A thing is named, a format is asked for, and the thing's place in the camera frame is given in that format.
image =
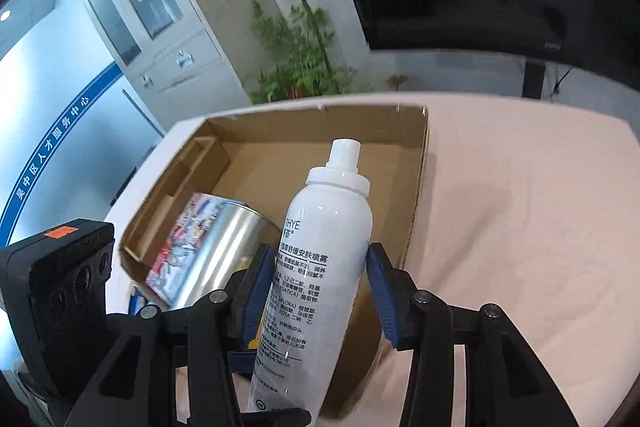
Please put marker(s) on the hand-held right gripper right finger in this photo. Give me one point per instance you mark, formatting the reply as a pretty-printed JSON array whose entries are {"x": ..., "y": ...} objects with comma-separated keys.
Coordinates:
[{"x": 386, "y": 302}]

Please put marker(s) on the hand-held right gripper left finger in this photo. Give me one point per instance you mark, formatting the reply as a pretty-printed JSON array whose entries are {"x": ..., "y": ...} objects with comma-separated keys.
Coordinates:
[{"x": 254, "y": 294}]

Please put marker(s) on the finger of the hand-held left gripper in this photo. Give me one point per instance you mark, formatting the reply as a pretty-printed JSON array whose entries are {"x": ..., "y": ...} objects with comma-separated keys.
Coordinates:
[{"x": 136, "y": 301}]

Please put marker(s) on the white spray bottle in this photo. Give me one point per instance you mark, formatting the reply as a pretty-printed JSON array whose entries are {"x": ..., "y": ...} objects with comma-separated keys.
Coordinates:
[{"x": 320, "y": 257}]

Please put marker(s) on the cardboard box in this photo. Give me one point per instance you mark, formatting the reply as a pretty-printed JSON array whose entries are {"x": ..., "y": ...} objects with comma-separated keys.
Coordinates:
[{"x": 280, "y": 167}]

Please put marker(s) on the silver foil snack packet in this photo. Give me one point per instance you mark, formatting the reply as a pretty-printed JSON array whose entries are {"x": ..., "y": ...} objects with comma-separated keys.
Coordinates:
[{"x": 225, "y": 247}]

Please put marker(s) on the colourful printed packet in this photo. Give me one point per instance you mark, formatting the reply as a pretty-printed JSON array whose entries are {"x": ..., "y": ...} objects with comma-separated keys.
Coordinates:
[{"x": 187, "y": 237}]

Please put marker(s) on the white tablecloth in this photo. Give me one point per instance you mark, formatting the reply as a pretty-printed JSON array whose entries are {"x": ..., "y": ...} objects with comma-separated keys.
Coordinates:
[{"x": 510, "y": 207}]

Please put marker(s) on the green bamboo plant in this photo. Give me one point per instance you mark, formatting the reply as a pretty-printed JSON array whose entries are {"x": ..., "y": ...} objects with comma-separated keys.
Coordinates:
[{"x": 295, "y": 52}]

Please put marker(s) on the black monitor stand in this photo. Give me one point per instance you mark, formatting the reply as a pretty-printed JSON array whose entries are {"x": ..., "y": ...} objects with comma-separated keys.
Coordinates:
[{"x": 533, "y": 77}]

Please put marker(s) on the white cabinet with glass doors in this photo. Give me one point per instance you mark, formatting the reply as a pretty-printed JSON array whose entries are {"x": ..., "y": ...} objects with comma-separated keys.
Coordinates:
[{"x": 150, "y": 7}]

